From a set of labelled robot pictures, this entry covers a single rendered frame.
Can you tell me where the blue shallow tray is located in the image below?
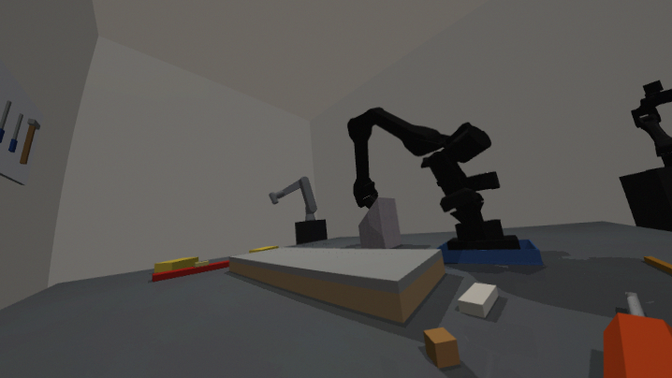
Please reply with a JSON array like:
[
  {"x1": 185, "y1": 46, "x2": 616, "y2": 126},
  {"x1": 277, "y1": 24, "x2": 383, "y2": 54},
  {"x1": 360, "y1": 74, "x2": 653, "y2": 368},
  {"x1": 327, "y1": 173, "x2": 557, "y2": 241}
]
[{"x1": 435, "y1": 240, "x2": 544, "y2": 266}]

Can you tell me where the brown block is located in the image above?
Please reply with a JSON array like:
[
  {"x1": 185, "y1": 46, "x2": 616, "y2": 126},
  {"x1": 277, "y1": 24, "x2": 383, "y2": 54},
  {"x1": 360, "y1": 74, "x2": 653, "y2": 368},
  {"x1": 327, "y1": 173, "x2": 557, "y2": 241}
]
[{"x1": 423, "y1": 327, "x2": 460, "y2": 368}]

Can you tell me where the dark red flat bar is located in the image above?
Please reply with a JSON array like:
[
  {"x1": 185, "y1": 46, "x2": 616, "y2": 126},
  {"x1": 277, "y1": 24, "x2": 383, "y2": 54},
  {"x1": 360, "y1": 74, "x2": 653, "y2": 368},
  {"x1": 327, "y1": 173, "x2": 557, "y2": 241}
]
[{"x1": 152, "y1": 261, "x2": 229, "y2": 282}]

